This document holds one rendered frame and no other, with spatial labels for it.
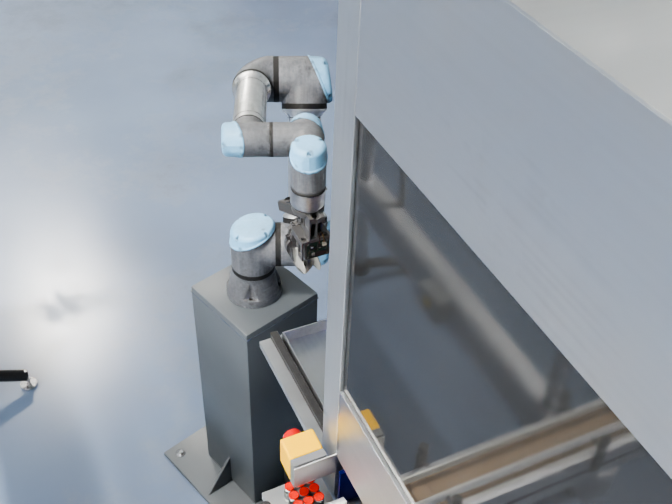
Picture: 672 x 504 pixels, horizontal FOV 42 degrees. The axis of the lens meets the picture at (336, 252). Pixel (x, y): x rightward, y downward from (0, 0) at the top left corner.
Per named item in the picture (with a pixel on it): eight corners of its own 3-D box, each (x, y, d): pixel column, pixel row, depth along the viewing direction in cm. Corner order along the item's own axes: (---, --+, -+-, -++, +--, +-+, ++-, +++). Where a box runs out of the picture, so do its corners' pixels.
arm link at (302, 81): (275, 262, 237) (273, 55, 227) (331, 261, 238) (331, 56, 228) (275, 271, 225) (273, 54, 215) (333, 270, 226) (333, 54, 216)
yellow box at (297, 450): (326, 476, 176) (327, 454, 171) (293, 488, 173) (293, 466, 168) (311, 447, 181) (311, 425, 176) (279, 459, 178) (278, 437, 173)
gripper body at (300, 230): (300, 264, 191) (300, 221, 183) (285, 240, 197) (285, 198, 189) (332, 255, 193) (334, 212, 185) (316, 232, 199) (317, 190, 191)
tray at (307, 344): (444, 410, 199) (446, 401, 197) (340, 448, 190) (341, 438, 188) (377, 312, 222) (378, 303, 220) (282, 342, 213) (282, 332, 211)
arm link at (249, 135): (230, 49, 223) (219, 121, 181) (273, 49, 224) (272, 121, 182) (231, 93, 229) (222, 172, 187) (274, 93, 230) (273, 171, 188)
